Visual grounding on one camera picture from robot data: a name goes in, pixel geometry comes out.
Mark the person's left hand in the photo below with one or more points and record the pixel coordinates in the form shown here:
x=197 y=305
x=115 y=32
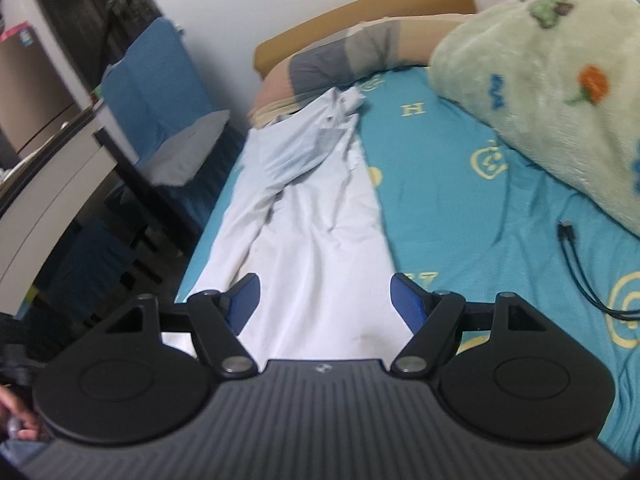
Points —
x=17 y=412

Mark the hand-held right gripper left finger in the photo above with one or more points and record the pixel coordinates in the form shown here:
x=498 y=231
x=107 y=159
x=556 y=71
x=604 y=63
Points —
x=246 y=294

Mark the brown cabinet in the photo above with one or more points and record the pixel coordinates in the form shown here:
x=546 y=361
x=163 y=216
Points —
x=30 y=90

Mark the teal printed bed sheet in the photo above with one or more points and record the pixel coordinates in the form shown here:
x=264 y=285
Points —
x=460 y=200

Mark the grey cushion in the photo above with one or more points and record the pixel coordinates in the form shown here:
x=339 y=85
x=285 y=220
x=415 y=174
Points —
x=187 y=150

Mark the white desk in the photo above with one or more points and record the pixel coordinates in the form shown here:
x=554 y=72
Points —
x=55 y=200

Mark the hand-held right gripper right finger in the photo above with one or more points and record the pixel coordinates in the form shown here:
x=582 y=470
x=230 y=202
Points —
x=406 y=295

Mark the dark blue stool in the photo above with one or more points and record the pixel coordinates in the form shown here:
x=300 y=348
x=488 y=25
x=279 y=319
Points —
x=95 y=265

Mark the green plush printed blanket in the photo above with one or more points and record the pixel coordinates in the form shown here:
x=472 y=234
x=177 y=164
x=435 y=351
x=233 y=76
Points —
x=550 y=60

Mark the wooden headboard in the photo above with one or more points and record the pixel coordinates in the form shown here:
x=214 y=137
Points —
x=360 y=5

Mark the blue covered chair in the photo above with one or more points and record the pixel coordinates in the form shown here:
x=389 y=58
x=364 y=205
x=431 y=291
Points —
x=150 y=85

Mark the striped pillow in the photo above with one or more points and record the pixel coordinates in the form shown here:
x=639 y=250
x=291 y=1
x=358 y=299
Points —
x=345 y=52

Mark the white garment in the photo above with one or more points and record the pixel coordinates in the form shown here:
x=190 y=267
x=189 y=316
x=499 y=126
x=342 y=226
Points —
x=320 y=240

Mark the dark wardrobe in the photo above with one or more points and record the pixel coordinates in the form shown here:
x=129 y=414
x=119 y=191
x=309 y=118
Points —
x=95 y=15

